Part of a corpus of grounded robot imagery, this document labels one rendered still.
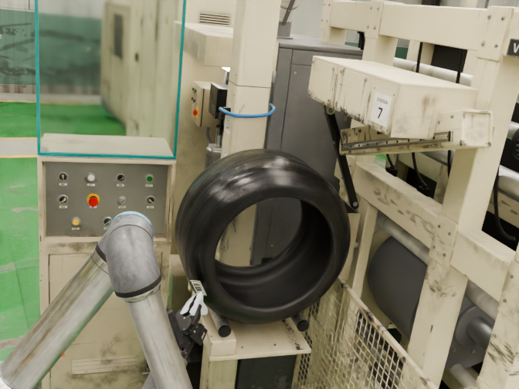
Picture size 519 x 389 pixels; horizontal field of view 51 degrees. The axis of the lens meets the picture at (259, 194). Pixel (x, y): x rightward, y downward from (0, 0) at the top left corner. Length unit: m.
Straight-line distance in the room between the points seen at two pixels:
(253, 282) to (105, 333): 0.85
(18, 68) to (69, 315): 9.26
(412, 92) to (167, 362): 0.92
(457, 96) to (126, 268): 0.96
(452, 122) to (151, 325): 0.91
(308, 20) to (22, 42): 5.84
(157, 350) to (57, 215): 1.16
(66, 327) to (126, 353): 1.23
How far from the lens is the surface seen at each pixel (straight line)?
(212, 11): 5.17
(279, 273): 2.11
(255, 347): 1.97
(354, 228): 2.20
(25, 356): 1.59
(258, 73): 1.95
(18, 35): 10.55
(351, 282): 2.35
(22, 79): 10.64
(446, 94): 1.54
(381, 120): 1.51
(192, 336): 1.71
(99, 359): 2.74
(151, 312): 1.36
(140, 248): 1.32
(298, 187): 1.69
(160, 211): 2.45
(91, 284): 1.46
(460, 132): 1.46
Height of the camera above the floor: 1.92
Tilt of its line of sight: 19 degrees down
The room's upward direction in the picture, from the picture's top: 7 degrees clockwise
